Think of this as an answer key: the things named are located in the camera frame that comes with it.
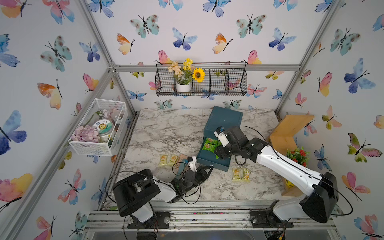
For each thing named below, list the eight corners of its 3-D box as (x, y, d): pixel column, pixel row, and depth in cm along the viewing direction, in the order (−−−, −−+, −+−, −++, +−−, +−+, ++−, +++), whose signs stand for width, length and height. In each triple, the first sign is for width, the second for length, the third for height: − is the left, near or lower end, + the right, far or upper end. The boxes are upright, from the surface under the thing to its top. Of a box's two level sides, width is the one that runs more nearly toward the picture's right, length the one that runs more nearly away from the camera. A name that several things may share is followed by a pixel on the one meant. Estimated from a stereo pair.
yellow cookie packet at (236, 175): (232, 181, 88) (233, 180, 86) (231, 169, 93) (232, 167, 91) (240, 182, 88) (241, 181, 86) (239, 169, 93) (240, 168, 91)
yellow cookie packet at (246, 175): (241, 180, 89) (242, 178, 86) (241, 170, 93) (242, 167, 90) (248, 182, 88) (249, 180, 85) (248, 171, 92) (249, 168, 89)
